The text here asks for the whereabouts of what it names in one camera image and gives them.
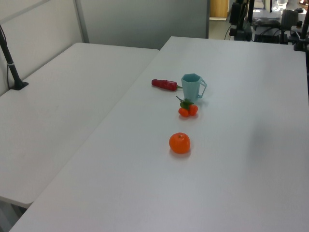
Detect light teal hexagonal mug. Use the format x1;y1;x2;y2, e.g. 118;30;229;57
181;73;208;103

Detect red chili pepper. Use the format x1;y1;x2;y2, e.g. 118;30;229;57
151;79;183;92

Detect orange mandarin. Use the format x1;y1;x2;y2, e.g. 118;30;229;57
169;132;191;155

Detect small oranges cluster with leaves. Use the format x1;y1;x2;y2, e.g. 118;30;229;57
176;96;199;118

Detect grey partition panel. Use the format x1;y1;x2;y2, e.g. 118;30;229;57
79;0;210;50

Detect black equipment stack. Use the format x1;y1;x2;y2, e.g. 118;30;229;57
229;0;254;42

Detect wooden cabinet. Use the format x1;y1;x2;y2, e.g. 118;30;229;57
209;0;229;19

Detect black clamp pole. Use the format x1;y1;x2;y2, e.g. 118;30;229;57
293;14;309;51

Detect grey ribbed device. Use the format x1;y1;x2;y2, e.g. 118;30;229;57
281;9;299;31

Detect aluminium partition post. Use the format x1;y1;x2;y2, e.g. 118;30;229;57
74;0;90;44

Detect thin black cable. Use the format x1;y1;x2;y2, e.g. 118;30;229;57
0;24;12;89

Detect black camera pole with base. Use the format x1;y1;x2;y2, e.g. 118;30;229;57
0;24;29;91

